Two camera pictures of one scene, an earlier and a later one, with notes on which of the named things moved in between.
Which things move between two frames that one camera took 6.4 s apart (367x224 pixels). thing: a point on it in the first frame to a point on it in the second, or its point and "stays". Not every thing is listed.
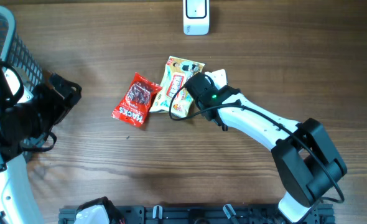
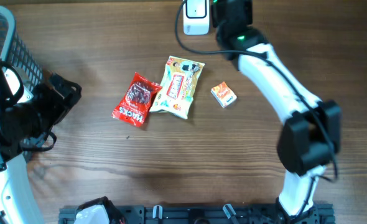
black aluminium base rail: x=243 y=214 stays
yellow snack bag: x=178 y=72 stays
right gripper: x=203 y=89 to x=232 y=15
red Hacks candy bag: x=132 y=106 stays
